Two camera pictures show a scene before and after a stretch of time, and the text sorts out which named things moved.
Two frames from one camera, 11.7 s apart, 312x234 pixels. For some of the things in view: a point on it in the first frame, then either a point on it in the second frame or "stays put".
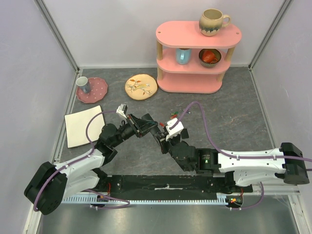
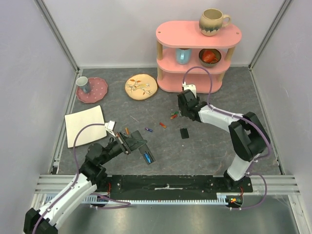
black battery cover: [184, 133] stays put
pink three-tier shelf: [188, 61] stays put
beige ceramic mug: [211, 22] stays put
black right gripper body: [165, 143] -> [183, 105]
